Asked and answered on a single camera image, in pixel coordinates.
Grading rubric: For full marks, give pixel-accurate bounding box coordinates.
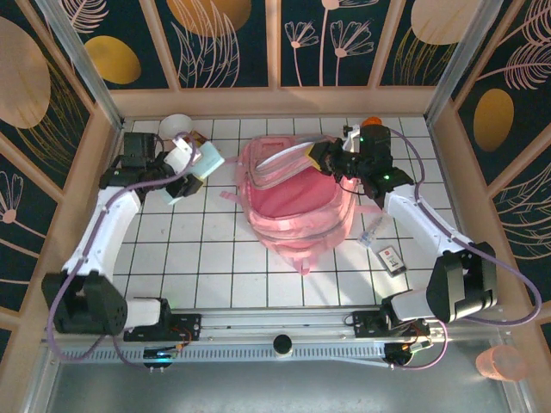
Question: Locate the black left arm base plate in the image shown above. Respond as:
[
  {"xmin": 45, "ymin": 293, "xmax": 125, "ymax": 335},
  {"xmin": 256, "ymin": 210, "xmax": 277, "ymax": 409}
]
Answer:
[{"xmin": 123, "ymin": 312, "xmax": 202, "ymax": 343}]

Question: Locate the black framed id card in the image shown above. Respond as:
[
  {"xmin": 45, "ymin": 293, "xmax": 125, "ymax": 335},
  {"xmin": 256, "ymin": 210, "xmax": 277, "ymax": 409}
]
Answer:
[{"xmin": 377, "ymin": 247, "xmax": 408, "ymax": 276}]

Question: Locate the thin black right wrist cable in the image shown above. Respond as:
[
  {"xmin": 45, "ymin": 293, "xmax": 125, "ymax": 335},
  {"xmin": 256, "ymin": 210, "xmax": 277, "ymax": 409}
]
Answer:
[{"xmin": 338, "ymin": 174, "xmax": 367, "ymax": 198}]

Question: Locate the red snack packet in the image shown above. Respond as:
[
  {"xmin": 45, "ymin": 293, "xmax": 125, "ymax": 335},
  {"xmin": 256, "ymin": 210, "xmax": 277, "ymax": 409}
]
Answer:
[{"xmin": 189, "ymin": 128, "xmax": 219, "ymax": 151}]

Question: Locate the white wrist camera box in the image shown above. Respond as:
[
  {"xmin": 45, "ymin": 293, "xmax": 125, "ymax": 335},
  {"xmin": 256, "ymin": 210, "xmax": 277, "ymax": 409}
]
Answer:
[
  {"xmin": 165, "ymin": 133, "xmax": 203, "ymax": 171},
  {"xmin": 342, "ymin": 123, "xmax": 363, "ymax": 152}
]

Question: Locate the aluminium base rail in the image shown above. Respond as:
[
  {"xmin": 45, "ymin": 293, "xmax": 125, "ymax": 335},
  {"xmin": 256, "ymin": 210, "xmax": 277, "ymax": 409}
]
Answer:
[{"xmin": 42, "ymin": 305, "xmax": 513, "ymax": 343}]

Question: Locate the white bowl orange rim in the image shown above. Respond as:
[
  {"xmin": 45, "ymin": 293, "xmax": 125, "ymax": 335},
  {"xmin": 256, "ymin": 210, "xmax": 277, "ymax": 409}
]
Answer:
[{"xmin": 159, "ymin": 114, "xmax": 193, "ymax": 139}]

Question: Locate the pink plastic cup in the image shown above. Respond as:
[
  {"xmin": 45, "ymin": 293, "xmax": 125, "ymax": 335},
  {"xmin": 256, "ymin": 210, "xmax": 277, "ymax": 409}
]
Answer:
[{"xmin": 475, "ymin": 343, "xmax": 529, "ymax": 382}]

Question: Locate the clear plastic pen pack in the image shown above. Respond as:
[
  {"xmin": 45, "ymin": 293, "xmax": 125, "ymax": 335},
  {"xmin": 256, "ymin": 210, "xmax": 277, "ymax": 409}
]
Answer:
[{"xmin": 356, "ymin": 214, "xmax": 387, "ymax": 249}]

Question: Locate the aluminium frame post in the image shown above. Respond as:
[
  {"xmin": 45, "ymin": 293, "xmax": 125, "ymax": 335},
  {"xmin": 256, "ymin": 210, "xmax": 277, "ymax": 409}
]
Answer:
[
  {"xmin": 34, "ymin": 0, "xmax": 127, "ymax": 133},
  {"xmin": 424, "ymin": 0, "xmax": 509, "ymax": 124}
]

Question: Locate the slotted grey cable duct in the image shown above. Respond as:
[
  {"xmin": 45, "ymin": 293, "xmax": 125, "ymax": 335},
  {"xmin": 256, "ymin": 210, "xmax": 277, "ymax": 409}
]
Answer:
[{"xmin": 58, "ymin": 343, "xmax": 388, "ymax": 367}]

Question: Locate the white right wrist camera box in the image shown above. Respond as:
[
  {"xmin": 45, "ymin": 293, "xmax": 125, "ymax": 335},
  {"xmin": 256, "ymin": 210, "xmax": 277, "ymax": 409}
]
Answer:
[{"xmin": 342, "ymin": 123, "xmax": 363, "ymax": 152}]

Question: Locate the pink backpack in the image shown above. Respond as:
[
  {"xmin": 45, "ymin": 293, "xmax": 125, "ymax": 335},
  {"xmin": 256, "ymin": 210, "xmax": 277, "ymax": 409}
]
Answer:
[{"xmin": 219, "ymin": 133, "xmax": 384, "ymax": 276}]

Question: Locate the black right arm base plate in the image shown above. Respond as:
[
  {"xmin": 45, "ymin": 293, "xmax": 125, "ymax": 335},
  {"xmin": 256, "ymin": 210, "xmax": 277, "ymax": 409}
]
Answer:
[{"xmin": 344, "ymin": 309, "xmax": 431, "ymax": 339}]

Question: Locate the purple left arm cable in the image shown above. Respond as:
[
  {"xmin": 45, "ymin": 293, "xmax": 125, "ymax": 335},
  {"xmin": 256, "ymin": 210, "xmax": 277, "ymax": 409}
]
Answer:
[{"xmin": 46, "ymin": 133, "xmax": 199, "ymax": 371}]

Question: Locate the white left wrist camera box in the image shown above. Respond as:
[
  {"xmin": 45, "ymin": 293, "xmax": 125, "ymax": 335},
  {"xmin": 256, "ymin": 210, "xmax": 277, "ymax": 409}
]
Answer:
[{"xmin": 165, "ymin": 133, "xmax": 203, "ymax": 171}]

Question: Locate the black round knob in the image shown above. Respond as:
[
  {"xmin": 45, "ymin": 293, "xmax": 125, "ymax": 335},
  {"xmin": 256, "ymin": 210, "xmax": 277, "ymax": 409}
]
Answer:
[{"xmin": 272, "ymin": 333, "xmax": 294, "ymax": 359}]

